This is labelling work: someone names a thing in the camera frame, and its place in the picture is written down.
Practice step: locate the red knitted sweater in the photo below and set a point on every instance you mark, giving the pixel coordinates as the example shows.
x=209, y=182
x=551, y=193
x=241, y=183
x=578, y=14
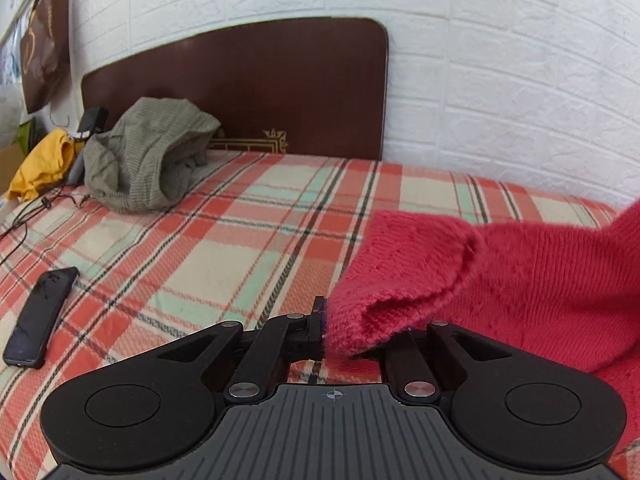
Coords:
x=525, y=280

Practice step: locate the olive knitted garment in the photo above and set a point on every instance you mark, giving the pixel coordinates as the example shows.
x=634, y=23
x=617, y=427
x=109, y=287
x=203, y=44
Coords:
x=140, y=160

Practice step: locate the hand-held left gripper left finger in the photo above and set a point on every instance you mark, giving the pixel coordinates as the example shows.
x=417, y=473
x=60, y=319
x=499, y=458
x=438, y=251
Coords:
x=316, y=331

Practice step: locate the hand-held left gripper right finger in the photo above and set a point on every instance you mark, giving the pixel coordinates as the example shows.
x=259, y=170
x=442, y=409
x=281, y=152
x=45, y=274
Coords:
x=400, y=356

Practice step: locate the black box device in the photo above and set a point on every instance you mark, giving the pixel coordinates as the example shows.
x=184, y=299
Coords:
x=92, y=121

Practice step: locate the black smartphone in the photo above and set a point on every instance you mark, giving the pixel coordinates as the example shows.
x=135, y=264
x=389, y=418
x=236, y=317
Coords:
x=37, y=320

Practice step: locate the red plaid blanket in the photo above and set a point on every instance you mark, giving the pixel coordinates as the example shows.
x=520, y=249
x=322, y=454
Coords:
x=225, y=260

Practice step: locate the yellow garment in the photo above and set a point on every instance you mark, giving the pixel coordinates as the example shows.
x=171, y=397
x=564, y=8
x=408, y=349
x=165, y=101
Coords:
x=45, y=165

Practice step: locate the brown paper bag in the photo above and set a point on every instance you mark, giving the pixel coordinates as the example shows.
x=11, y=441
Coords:
x=45, y=50

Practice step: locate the brown wooden headboard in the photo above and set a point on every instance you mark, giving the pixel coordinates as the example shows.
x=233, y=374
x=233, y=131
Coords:
x=250, y=85

